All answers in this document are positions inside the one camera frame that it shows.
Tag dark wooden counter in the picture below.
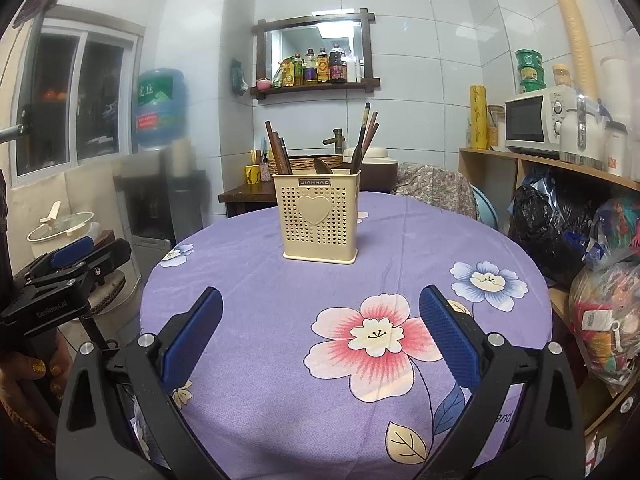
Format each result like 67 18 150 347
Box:
218 181 277 218

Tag wooden shelf unit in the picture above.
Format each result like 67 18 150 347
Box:
458 148 639 437

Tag purple floral tablecloth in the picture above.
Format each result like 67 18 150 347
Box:
141 193 552 479

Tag wooden framed mirror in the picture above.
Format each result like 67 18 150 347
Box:
250 8 381 100

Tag glass pot lid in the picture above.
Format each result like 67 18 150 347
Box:
26 200 94 243

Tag brown wooden chopstick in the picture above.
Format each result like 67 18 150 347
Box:
361 122 378 157
360 110 378 159
270 131 294 175
263 119 294 175

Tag black garbage bag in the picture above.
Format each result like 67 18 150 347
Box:
508 171 604 288

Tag yellow chopstick package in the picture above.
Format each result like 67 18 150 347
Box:
470 84 489 151

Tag bronze faucet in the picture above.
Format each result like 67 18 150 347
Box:
322 128 345 155

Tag floral cloth cover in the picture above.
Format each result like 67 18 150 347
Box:
394 162 478 220

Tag dark chopstick gold band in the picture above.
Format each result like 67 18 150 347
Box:
356 102 371 146

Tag beige perforated utensil holder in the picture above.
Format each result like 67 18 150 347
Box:
273 169 360 264

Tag left hand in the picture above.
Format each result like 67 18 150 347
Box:
1 332 73 441

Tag white kettle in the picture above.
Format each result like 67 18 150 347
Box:
560 93 605 170

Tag white rice cooker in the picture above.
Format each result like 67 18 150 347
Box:
360 146 398 193

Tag water dispenser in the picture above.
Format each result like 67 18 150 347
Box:
112 154 208 256

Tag wooden handled spoon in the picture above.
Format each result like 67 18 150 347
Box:
314 157 333 174

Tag green instant noodle cups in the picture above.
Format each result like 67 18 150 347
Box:
515 49 546 92

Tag paper cup stack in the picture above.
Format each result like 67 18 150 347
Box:
170 136 192 178

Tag yellow mug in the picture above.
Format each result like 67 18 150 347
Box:
244 164 262 185

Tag woven basket sink bowl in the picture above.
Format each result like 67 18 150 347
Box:
290 155 343 172

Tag colourful filled plastic bag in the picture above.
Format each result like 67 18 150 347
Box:
568 261 639 391

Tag blue water jug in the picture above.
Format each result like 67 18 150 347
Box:
134 68 186 150

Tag white microwave oven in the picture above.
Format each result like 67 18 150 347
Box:
504 84 576 153

